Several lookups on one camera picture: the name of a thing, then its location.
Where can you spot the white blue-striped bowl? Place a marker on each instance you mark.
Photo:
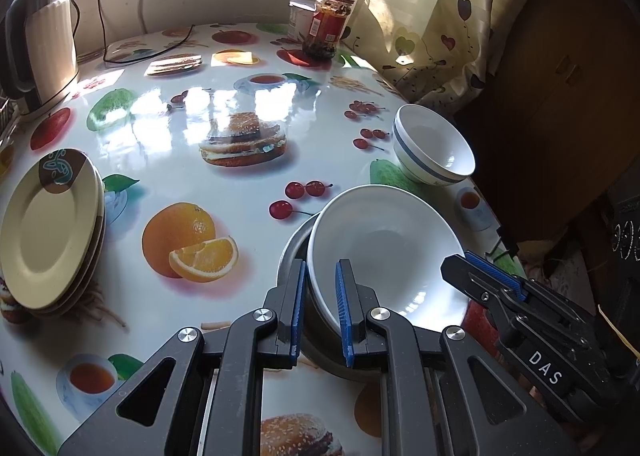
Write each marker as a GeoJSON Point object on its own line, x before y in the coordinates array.
{"type": "Point", "coordinates": [396, 244]}
{"type": "Point", "coordinates": [429, 149]}

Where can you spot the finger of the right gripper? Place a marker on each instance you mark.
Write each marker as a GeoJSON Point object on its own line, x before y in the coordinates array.
{"type": "Point", "coordinates": [478, 286]}
{"type": "Point", "coordinates": [505, 279]}

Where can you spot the white electric kettle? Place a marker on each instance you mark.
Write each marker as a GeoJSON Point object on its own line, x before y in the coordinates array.
{"type": "Point", "coordinates": [38, 56]}

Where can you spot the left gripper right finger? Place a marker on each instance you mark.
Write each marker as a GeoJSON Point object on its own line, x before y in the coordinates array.
{"type": "Point", "coordinates": [347, 308]}

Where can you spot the heart-patterned curtain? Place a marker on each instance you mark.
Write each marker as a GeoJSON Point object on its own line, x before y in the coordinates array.
{"type": "Point", "coordinates": [436, 53]}

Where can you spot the red-label sauce jar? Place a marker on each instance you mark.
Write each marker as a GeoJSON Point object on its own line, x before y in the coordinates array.
{"type": "Point", "coordinates": [326, 28]}

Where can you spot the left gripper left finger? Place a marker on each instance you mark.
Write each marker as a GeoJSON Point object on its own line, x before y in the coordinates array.
{"type": "Point", "coordinates": [298, 288]}

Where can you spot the stainless steel bowl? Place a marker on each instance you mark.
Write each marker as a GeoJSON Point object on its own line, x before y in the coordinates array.
{"type": "Point", "coordinates": [320, 342]}

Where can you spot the cream plate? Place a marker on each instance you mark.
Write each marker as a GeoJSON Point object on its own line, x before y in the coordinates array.
{"type": "Point", "coordinates": [84, 275]}
{"type": "Point", "coordinates": [52, 222]}

